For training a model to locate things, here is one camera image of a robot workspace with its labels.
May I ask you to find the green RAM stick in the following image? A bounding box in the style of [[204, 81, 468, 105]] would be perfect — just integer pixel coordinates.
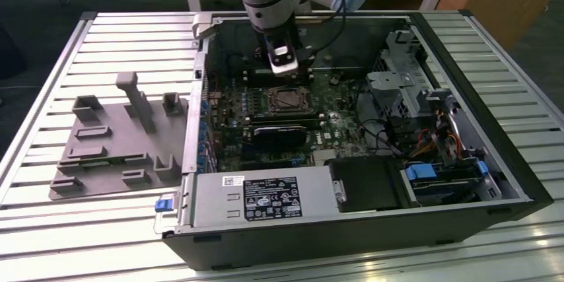
[[79, 159, 128, 167]]

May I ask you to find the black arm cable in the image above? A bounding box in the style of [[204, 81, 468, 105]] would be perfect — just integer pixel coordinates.
[[313, 0, 348, 57]]

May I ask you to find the grey metal drive cage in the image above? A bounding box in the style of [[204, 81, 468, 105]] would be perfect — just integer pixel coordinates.
[[364, 29, 456, 118]]

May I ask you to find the grey plastic parts rack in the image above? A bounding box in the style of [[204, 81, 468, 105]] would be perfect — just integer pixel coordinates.
[[47, 71, 191, 201]]

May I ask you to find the black open PC case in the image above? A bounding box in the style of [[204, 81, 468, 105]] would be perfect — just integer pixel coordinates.
[[153, 10, 555, 271]]

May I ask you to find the black internal cable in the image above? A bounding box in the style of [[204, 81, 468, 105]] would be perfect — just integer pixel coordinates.
[[357, 117, 407, 159]]

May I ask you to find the black RAM stick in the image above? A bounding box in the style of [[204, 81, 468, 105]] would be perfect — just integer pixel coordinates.
[[249, 112, 321, 121]]

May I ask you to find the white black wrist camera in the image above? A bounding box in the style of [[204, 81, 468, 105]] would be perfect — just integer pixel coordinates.
[[267, 42, 301, 77]]

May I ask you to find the silver square CPU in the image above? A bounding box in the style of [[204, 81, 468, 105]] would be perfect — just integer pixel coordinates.
[[276, 92, 305, 107]]

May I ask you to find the small silver chipset heatsink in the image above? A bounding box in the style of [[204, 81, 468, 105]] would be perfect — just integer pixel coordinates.
[[313, 149, 336, 164]]

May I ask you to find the blue case latch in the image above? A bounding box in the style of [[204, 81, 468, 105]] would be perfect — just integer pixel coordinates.
[[155, 197, 175, 213]]

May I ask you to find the black graphics card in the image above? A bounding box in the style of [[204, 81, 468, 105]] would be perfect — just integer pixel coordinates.
[[245, 125, 308, 149]]

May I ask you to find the black plastic drive bay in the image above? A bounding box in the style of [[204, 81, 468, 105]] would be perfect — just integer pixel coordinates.
[[324, 158, 412, 213]]

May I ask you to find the grey power supply unit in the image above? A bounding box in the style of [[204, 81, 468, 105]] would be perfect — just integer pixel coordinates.
[[193, 166, 341, 227]]

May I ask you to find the green motherboard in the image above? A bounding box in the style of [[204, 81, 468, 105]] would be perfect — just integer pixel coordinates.
[[204, 73, 376, 172]]

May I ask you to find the coloured power wire bundle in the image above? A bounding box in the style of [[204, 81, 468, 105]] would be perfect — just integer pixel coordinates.
[[409, 125, 469, 161]]

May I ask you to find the hard disk blue carrier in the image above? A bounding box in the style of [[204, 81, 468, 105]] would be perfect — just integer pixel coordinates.
[[400, 161, 503, 209]]

